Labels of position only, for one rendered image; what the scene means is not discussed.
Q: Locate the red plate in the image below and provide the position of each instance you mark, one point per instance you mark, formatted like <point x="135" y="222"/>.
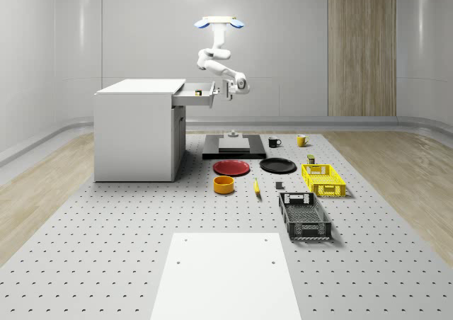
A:
<point x="231" y="167"/>

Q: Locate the black plate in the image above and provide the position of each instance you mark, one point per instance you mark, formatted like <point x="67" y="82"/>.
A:
<point x="277" y="165"/>

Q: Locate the yellow bowl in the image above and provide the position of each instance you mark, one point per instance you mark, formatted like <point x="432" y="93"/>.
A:
<point x="223" y="187"/>

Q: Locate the white board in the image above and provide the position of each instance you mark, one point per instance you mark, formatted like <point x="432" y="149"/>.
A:
<point x="226" y="277"/>

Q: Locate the grey cube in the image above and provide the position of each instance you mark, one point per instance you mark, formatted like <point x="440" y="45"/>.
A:
<point x="280" y="185"/>

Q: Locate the banana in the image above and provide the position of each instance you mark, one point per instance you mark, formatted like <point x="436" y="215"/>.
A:
<point x="257" y="188"/>

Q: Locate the flat-sided can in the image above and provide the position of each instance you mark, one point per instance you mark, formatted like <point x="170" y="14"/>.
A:
<point x="311" y="159"/>

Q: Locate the yellow basket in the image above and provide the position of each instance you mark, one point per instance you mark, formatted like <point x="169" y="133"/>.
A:
<point x="334" y="189"/>

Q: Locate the yellow mug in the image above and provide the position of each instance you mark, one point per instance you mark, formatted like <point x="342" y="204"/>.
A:
<point x="301" y="141"/>

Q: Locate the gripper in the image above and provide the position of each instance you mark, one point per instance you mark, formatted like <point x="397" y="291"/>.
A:
<point x="227" y="88"/>

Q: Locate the black mug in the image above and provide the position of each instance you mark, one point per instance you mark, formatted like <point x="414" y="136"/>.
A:
<point x="273" y="142"/>

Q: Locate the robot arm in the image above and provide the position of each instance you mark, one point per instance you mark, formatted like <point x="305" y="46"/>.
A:
<point x="219" y="67"/>

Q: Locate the white cabinet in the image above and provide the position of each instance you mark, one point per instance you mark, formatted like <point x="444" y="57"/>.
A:
<point x="134" y="136"/>

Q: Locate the dark grey basket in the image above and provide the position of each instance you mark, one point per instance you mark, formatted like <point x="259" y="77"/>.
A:
<point x="309" y="229"/>

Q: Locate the drone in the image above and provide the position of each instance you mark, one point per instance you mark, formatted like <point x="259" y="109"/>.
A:
<point x="219" y="20"/>

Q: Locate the white drawer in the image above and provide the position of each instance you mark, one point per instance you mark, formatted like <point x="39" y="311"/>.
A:
<point x="191" y="100"/>

